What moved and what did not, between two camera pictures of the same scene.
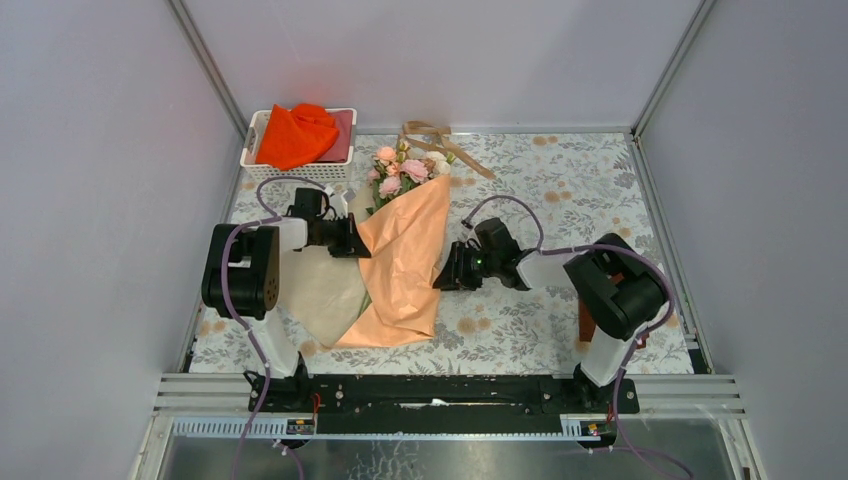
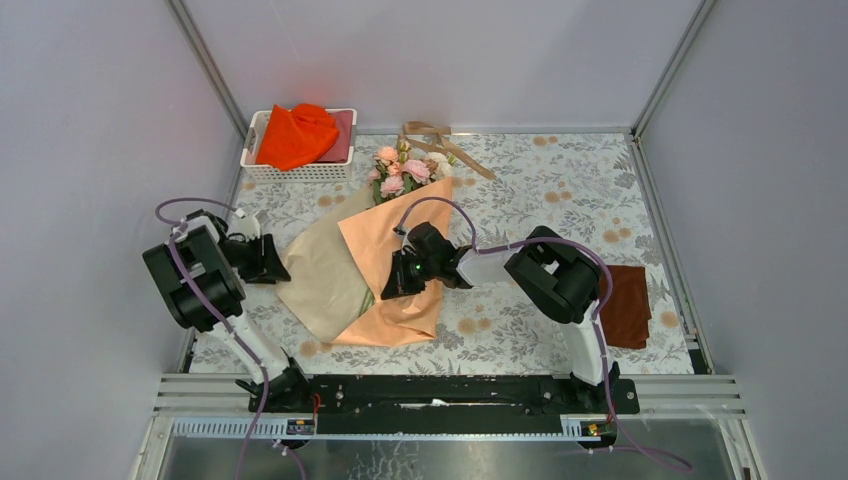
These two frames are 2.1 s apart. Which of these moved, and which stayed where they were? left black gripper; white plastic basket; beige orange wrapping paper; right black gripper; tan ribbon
Moved: left black gripper; right black gripper
Stayed: white plastic basket; beige orange wrapping paper; tan ribbon
